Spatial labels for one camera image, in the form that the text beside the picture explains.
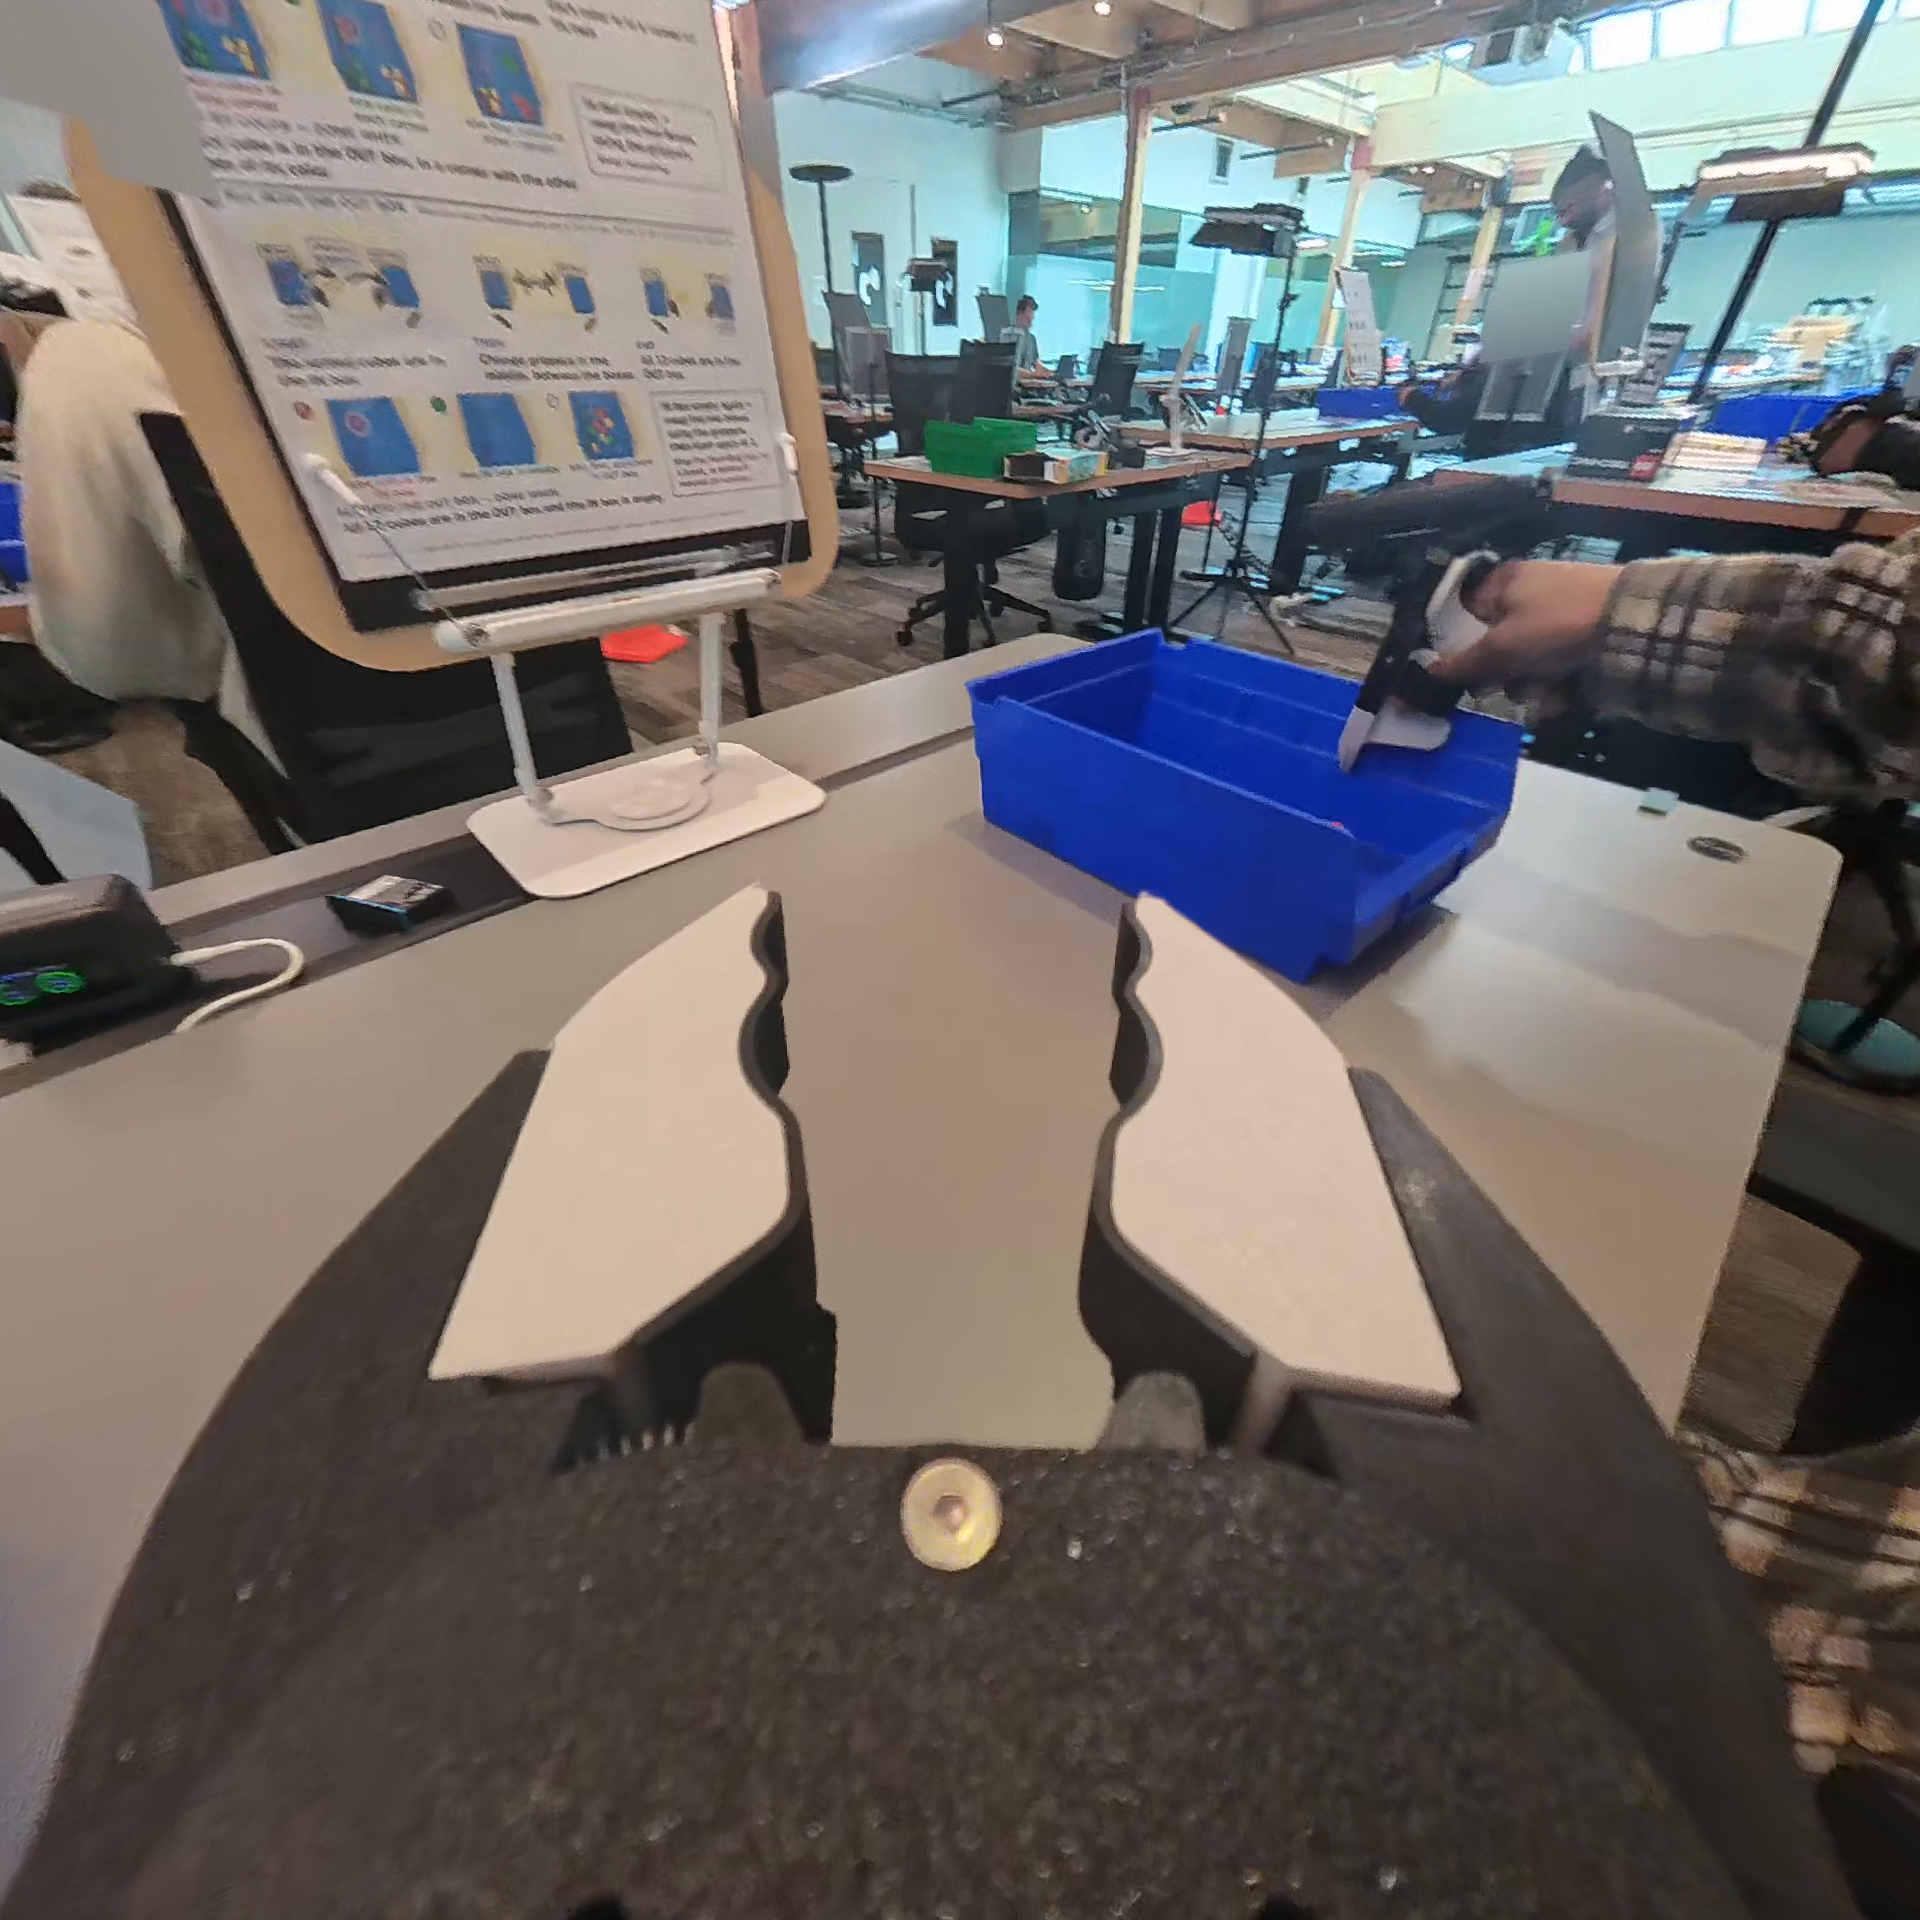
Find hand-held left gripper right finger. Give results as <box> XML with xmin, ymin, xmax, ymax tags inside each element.
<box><xmin>1077</xmin><ymin>896</ymin><xmax>1464</xmax><ymax>1455</ymax></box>

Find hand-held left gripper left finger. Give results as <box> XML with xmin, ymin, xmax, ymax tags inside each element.
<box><xmin>427</xmin><ymin>881</ymin><xmax>838</xmax><ymax>1449</ymax></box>

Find person's right forearm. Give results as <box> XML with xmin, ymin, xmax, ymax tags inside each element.
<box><xmin>1591</xmin><ymin>529</ymin><xmax>1920</xmax><ymax>812</ymax></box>

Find person's right hand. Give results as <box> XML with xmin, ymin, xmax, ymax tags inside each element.
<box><xmin>1464</xmin><ymin>559</ymin><xmax>1634</xmax><ymax>708</ymax></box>

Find long wooden desk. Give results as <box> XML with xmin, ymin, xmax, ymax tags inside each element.
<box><xmin>1118</xmin><ymin>413</ymin><xmax>1422</xmax><ymax>601</ymax></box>
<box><xmin>865</xmin><ymin>448</ymin><xmax>1255</xmax><ymax>654</ymax></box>
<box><xmin>1435</xmin><ymin>452</ymin><xmax>1920</xmax><ymax>565</ymax></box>

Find black studio light stand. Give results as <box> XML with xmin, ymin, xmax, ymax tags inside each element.
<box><xmin>1169</xmin><ymin>203</ymin><xmax>1306</xmax><ymax>654</ymax></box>

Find small black battery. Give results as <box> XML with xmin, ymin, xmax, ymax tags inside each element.
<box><xmin>326</xmin><ymin>875</ymin><xmax>454</xmax><ymax>939</ymax></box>

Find black office chair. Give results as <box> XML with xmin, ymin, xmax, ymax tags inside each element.
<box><xmin>1746</xmin><ymin>960</ymin><xmax>1920</xmax><ymax>1458</ymax></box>
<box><xmin>893</xmin><ymin>353</ymin><xmax>1054</xmax><ymax>650</ymax></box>

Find stack of green bins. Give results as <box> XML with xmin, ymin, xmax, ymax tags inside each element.
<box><xmin>920</xmin><ymin>420</ymin><xmax>1042</xmax><ymax>482</ymax></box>

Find black charging box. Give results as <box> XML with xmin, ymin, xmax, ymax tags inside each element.
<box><xmin>0</xmin><ymin>875</ymin><xmax>194</xmax><ymax>1052</ymax></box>

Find silver light bar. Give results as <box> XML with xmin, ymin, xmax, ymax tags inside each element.
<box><xmin>411</xmin><ymin>541</ymin><xmax>744</xmax><ymax>615</ymax></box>

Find black floor lamp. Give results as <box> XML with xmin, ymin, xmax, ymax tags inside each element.
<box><xmin>789</xmin><ymin>165</ymin><xmax>858</xmax><ymax>410</ymax></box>

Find pale paper sheet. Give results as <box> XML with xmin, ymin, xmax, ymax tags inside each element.
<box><xmin>0</xmin><ymin>740</ymin><xmax>154</xmax><ymax>897</ymax></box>

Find person's plaid shirt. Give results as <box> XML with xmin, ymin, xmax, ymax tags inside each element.
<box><xmin>1680</xmin><ymin>1425</ymin><xmax>1920</xmax><ymax>1788</ymax></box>

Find white instruction sheet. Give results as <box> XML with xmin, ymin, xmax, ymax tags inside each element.
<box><xmin>149</xmin><ymin>0</ymin><xmax>808</xmax><ymax>584</ymax></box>

